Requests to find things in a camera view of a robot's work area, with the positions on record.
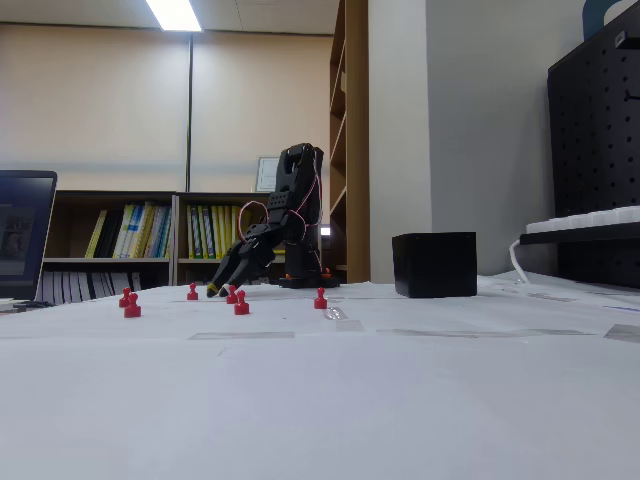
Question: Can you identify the white blue binder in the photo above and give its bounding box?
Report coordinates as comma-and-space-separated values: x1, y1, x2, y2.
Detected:
147, 204, 173, 259

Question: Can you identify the dark laptop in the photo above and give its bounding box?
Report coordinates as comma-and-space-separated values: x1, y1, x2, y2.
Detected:
0, 169, 58, 304

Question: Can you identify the dark vertical pole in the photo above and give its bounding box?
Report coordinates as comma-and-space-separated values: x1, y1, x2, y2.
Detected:
184, 32, 195, 194

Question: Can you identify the yellow green binder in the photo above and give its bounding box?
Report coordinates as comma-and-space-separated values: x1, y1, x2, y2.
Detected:
197, 205, 211, 260
186, 204, 200, 260

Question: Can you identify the framed white certificate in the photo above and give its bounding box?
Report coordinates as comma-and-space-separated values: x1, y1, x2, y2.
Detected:
256, 156, 281, 194

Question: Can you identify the thin yellow book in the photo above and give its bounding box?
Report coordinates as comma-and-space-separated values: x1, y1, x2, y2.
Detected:
84, 209, 109, 259

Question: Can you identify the white blue book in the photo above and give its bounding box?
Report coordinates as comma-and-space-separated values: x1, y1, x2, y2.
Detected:
112, 203, 137, 259

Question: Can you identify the black open box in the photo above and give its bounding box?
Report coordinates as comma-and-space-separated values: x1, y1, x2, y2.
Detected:
391, 231, 478, 300

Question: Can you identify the black pegboard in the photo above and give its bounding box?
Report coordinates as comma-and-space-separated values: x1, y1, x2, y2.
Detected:
546, 4, 640, 290

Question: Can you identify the white rounded object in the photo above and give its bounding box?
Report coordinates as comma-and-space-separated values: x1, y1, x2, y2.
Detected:
603, 0, 640, 26

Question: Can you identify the white paper table cover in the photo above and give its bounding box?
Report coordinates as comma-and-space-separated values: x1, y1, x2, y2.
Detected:
0, 282, 640, 480

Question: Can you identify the beige roller blind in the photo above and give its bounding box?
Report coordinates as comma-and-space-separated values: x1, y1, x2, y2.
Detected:
191, 30, 335, 179
0, 23, 190, 179

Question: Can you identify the ceiling light panel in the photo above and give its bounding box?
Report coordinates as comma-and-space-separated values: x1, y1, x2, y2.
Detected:
144, 0, 204, 33

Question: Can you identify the tall wooden bookshelf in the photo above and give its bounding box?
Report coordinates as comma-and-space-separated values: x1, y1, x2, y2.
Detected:
328, 0, 371, 284

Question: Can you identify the black book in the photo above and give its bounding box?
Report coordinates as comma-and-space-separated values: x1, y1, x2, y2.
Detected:
94, 209, 125, 259

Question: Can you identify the white power cable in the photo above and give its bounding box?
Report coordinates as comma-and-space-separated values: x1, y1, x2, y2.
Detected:
508, 238, 532, 285

